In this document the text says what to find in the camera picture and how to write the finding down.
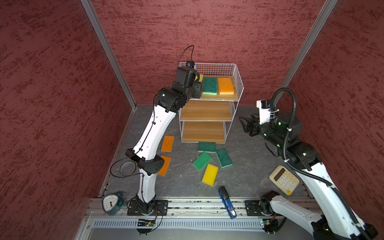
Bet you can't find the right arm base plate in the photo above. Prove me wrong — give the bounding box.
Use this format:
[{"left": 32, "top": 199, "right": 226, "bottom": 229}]
[{"left": 245, "top": 200, "right": 282, "bottom": 219}]

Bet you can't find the teal alarm clock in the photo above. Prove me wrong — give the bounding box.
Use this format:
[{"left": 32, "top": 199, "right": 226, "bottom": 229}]
[{"left": 102, "top": 191, "right": 125, "bottom": 216}]

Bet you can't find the yellow sponge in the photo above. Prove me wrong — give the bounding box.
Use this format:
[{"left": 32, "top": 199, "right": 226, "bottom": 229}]
[
  {"left": 202, "top": 164, "right": 219, "bottom": 187},
  {"left": 196, "top": 75, "right": 204, "bottom": 82}
]

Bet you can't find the circuit board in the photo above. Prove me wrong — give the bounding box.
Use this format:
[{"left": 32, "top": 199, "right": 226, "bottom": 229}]
[
  {"left": 137, "top": 219, "right": 156, "bottom": 228},
  {"left": 263, "top": 219, "right": 279, "bottom": 232}
]

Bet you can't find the blue black stapler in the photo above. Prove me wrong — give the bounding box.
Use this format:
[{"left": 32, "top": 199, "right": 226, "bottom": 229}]
[{"left": 218, "top": 186, "right": 237, "bottom": 219}]

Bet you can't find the bright green sponge middle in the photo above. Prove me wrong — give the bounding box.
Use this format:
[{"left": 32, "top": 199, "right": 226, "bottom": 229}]
[{"left": 192, "top": 152, "right": 212, "bottom": 172}]

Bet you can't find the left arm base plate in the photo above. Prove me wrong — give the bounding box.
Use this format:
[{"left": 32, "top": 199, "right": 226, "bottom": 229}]
[{"left": 127, "top": 199, "right": 169, "bottom": 217}]

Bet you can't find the middle wooden shelf board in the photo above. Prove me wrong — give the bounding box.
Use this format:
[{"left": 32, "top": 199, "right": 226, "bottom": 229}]
[{"left": 180, "top": 100, "right": 233, "bottom": 122}]

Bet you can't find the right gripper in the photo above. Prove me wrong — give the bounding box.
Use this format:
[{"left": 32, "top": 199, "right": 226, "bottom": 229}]
[{"left": 239, "top": 112, "right": 287, "bottom": 149}]

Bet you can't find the black tape roll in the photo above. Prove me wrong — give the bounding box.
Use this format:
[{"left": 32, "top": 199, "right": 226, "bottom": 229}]
[{"left": 120, "top": 161, "right": 137, "bottom": 177}]

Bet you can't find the aluminium mounting rail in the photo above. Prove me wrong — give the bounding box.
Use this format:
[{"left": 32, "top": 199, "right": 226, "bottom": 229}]
[{"left": 85, "top": 197, "right": 322, "bottom": 219}]

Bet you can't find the dark green sponge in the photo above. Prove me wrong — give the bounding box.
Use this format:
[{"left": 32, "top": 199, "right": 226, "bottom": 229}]
[
  {"left": 203, "top": 77, "right": 218, "bottom": 96},
  {"left": 198, "top": 142, "right": 216, "bottom": 154},
  {"left": 216, "top": 148, "right": 233, "bottom": 168}
]

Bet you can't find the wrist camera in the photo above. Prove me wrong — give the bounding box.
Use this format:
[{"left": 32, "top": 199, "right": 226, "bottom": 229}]
[
  {"left": 256, "top": 100, "right": 280, "bottom": 125},
  {"left": 186, "top": 61, "right": 195, "bottom": 69}
]

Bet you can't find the bottom wooden shelf board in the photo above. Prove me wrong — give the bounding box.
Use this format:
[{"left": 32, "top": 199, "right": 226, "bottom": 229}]
[{"left": 182, "top": 122, "right": 225, "bottom": 144}]

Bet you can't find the orange sponge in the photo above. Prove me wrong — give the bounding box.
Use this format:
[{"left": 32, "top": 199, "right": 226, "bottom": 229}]
[
  {"left": 161, "top": 136, "right": 175, "bottom": 152},
  {"left": 218, "top": 77, "right": 235, "bottom": 95},
  {"left": 158, "top": 155, "right": 172, "bottom": 176}
]

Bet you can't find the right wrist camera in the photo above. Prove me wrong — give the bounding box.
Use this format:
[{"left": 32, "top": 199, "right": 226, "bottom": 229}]
[{"left": 256, "top": 100, "right": 280, "bottom": 125}]

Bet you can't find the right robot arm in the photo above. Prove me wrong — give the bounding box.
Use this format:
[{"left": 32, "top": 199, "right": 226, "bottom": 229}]
[{"left": 239, "top": 113, "right": 378, "bottom": 240}]

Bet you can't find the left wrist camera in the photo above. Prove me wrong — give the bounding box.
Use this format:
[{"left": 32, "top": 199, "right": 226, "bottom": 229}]
[{"left": 186, "top": 61, "right": 195, "bottom": 69}]

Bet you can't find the beige calculator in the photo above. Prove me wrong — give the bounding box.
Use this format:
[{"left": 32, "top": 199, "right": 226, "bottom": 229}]
[{"left": 269, "top": 166, "right": 300, "bottom": 196}]

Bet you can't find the wooden shelf board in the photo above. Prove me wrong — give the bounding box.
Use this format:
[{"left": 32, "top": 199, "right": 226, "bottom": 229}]
[
  {"left": 182, "top": 122, "right": 225, "bottom": 144},
  {"left": 180, "top": 100, "right": 233, "bottom": 122},
  {"left": 200, "top": 75, "right": 244, "bottom": 101}
]

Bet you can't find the right circuit board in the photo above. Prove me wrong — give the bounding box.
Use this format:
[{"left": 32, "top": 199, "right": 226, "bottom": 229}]
[{"left": 263, "top": 219, "right": 279, "bottom": 232}]

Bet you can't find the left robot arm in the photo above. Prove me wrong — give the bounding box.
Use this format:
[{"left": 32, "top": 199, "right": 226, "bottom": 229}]
[{"left": 126, "top": 61, "right": 202, "bottom": 215}]

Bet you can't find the dark green sponge top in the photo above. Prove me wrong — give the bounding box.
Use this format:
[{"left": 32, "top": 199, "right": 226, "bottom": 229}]
[{"left": 198, "top": 142, "right": 216, "bottom": 154}]

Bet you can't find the top wooden shelf board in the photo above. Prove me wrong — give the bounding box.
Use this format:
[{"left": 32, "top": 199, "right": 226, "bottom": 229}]
[{"left": 200, "top": 75, "right": 244, "bottom": 101}]

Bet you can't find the white wire shelf rack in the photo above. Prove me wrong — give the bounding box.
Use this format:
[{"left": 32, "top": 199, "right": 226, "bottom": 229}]
[{"left": 179, "top": 63, "right": 244, "bottom": 144}]

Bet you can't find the left circuit board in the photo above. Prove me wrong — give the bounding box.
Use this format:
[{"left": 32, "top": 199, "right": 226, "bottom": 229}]
[{"left": 137, "top": 219, "right": 156, "bottom": 228}]

